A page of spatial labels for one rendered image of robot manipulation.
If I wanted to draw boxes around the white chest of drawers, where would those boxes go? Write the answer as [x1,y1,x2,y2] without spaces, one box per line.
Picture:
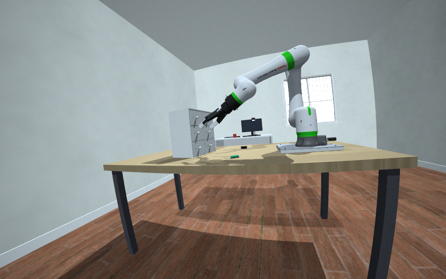
[168,108,211,158]

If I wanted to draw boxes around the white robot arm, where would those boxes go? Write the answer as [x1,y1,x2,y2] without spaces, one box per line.
[225,45,336,147]

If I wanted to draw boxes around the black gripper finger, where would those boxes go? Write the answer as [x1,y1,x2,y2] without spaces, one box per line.
[210,113,227,129]
[198,108,223,129]

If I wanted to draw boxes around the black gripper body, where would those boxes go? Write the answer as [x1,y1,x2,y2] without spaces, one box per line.
[218,102,232,115]

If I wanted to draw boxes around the grey drawer front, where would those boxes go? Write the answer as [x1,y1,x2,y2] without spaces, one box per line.
[192,140,205,157]
[204,126,214,139]
[190,126,204,141]
[189,110,202,124]
[202,112,213,125]
[205,139,215,153]

